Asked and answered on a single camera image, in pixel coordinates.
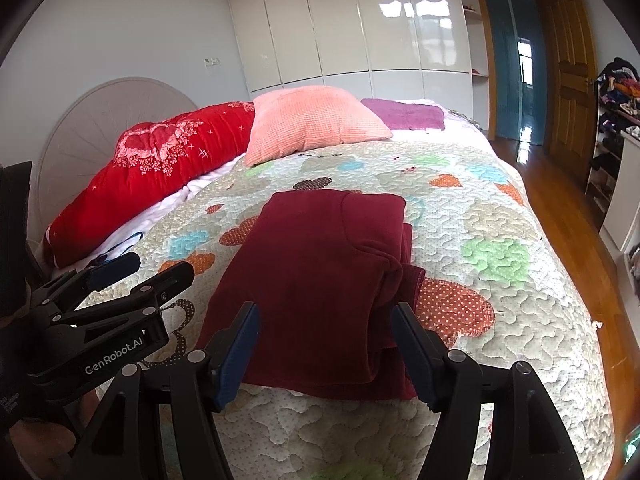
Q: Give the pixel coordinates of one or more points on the white wall switch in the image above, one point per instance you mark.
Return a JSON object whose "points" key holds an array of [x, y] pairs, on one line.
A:
{"points": [[212, 61]]}

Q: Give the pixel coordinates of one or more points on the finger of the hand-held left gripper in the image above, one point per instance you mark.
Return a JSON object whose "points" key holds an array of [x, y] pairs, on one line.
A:
{"points": [[115, 267], [150, 285]]}

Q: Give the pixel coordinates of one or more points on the pile of clothes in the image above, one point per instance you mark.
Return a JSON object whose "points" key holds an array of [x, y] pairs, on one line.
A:
{"points": [[620, 85]]}

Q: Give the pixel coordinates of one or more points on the round white headboard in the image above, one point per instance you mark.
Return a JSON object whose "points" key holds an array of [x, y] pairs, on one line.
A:
{"points": [[100, 110]]}

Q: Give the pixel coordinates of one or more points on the glossy white wardrobe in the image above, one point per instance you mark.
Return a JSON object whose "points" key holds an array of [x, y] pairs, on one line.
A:
{"points": [[350, 20]]}

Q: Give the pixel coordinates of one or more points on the white cabinet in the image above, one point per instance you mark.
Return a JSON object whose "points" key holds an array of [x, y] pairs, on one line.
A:
{"points": [[625, 200]]}

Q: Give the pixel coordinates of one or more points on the purple towel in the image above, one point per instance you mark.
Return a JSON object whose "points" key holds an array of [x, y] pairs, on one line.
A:
{"points": [[405, 112]]}

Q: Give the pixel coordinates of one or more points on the person's left hand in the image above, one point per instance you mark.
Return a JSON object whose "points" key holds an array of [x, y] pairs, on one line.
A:
{"points": [[40, 445]]}

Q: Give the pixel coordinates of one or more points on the maroon knit garment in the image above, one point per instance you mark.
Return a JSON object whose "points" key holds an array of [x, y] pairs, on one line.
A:
{"points": [[310, 270]]}

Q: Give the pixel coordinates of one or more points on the wooden door frame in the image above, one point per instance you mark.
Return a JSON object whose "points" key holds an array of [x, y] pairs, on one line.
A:
{"points": [[483, 35]]}

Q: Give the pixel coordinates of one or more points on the wooden door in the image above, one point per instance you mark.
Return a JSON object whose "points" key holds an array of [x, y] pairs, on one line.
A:
{"points": [[570, 85]]}

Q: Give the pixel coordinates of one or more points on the heart pattern quilted bedspread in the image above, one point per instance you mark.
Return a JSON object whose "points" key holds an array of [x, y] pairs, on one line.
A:
{"points": [[500, 310]]}

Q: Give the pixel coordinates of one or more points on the shelf with clothes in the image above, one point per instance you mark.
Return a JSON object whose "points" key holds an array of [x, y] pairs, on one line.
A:
{"points": [[602, 175]]}

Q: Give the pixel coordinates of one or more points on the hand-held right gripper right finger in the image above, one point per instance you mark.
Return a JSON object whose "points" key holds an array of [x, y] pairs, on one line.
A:
{"points": [[415, 355]]}

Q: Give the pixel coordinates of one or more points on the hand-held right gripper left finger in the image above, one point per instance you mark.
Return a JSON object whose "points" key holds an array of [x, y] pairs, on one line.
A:
{"points": [[240, 355]]}

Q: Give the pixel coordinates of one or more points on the red floral quilt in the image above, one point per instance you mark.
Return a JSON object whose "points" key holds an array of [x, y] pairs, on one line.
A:
{"points": [[150, 175]]}

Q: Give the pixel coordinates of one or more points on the white corner shelf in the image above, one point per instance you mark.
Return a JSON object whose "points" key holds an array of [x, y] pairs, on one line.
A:
{"points": [[475, 10]]}

